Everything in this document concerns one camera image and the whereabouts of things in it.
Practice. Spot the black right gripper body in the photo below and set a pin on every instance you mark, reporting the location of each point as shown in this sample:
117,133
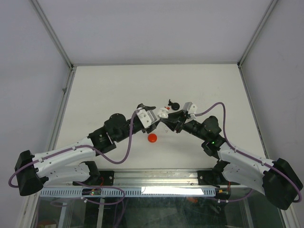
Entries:
181,122

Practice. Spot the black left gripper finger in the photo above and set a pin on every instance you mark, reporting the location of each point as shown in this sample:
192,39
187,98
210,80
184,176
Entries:
148,108
151,128

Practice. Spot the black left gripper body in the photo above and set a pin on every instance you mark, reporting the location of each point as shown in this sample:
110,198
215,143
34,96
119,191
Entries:
136,128

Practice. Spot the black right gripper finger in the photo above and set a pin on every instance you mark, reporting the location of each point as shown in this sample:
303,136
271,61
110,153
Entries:
171,123
175,115

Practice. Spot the white round charging case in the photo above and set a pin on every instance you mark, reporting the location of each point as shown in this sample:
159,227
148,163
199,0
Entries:
163,113

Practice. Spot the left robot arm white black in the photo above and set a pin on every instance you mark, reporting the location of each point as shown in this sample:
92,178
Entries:
75,162

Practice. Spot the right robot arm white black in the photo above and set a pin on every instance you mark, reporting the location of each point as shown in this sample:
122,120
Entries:
276,180

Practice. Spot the black earbud with case lid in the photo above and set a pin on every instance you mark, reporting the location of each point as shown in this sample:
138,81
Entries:
173,105

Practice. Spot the red round charging case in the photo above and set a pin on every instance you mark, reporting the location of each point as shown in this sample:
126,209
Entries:
152,138

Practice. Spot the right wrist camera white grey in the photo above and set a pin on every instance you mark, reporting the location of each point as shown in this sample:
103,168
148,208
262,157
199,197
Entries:
190,108

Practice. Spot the wrist camera white grey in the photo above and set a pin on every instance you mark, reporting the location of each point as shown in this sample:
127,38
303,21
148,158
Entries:
147,118
190,108

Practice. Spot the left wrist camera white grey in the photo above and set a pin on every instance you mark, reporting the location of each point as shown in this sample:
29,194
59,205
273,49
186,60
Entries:
147,118

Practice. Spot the aluminium mounting rail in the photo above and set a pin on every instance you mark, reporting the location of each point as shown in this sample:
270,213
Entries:
135,178

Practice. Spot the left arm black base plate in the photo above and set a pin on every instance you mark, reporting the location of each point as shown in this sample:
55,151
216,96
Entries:
104,178

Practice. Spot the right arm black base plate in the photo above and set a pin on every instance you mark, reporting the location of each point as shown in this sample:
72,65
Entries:
211,177

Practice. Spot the white slotted cable duct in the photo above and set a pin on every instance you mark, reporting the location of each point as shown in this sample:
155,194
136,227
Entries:
77,192

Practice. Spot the aluminium frame post right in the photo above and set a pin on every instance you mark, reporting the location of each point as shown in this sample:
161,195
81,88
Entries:
267,14

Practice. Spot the aluminium frame post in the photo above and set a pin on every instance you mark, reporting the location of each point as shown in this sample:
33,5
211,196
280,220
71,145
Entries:
267,14
51,32

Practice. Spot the aluminium frame post left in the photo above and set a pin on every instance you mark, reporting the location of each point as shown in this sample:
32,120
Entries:
51,32

